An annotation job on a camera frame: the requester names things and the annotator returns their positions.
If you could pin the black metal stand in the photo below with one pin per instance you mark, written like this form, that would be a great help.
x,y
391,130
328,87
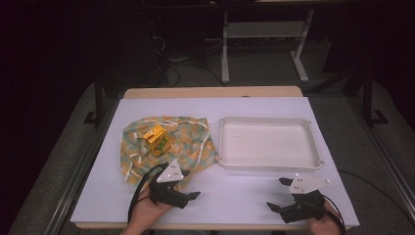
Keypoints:
x,y
99,104
367,98

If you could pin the white plastic tray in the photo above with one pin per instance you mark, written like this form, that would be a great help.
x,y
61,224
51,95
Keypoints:
x,y
266,143

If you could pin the wooden table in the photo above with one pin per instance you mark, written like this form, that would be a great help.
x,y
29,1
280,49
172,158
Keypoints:
x,y
212,92

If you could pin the person's left hand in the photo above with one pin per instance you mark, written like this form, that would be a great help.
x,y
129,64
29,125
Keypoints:
x,y
146,211

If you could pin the aluminium frame rail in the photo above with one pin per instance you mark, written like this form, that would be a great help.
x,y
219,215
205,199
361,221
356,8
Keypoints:
x,y
388,163
76,176

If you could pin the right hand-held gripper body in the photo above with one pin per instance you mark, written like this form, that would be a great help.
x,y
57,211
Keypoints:
x,y
305,209

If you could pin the orange green patterned cloth bag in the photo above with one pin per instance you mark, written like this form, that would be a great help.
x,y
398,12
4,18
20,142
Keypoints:
x,y
189,143

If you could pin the person's right hand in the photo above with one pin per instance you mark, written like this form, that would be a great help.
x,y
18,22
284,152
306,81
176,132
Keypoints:
x,y
326,225

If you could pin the white metal desk frame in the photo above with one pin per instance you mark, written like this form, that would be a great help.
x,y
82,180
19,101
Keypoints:
x,y
225,65

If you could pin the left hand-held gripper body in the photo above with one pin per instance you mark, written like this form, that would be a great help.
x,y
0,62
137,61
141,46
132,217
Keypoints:
x,y
169,174

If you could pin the yellow drink carton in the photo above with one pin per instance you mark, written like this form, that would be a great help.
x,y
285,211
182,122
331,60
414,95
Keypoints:
x,y
159,141

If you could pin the white table mat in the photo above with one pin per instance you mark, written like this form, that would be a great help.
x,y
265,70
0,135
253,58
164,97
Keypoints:
x,y
235,196

